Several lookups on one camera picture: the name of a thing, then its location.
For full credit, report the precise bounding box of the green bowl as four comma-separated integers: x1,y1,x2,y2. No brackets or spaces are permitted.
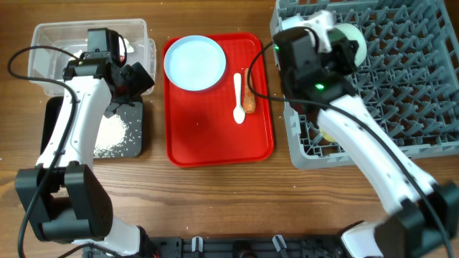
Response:
335,24,367,67

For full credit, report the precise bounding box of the white napkin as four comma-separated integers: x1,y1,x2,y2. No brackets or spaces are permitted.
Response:
119,36,135,55

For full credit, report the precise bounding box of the white rice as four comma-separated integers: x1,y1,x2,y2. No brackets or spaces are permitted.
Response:
94,115,143,159

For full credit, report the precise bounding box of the large light blue plate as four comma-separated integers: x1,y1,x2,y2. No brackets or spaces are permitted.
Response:
163,35,227,92

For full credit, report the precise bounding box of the yellow plastic cup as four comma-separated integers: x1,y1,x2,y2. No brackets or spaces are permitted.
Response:
319,128,336,143

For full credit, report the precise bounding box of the orange carrot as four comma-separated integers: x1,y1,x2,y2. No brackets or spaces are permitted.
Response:
242,68,256,114

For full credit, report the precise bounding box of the white plastic spoon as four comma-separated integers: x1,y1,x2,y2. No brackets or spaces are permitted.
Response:
233,73,245,125

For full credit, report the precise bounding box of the light blue bowl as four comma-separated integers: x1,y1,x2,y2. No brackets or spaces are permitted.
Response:
280,15,313,31

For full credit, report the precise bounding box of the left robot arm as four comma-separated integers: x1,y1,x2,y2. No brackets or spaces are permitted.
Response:
15,28,159,257

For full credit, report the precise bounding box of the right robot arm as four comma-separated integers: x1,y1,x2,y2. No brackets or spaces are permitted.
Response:
273,24,458,257

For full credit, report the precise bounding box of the grey dishwasher rack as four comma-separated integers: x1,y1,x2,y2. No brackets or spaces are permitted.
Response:
270,1,458,158

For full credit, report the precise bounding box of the black plastic tray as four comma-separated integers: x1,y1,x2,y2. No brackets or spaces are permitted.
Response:
40,97,143,159

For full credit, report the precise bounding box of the clear plastic bin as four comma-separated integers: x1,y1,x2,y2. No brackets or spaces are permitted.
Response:
28,19,156,82

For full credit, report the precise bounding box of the red serving tray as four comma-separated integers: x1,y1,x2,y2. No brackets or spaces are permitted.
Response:
164,32,274,167

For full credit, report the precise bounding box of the left black cable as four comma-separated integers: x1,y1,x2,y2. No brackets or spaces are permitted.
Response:
6,34,128,258

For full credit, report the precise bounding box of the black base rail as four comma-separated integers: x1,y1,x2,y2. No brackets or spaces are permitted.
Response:
82,234,345,258

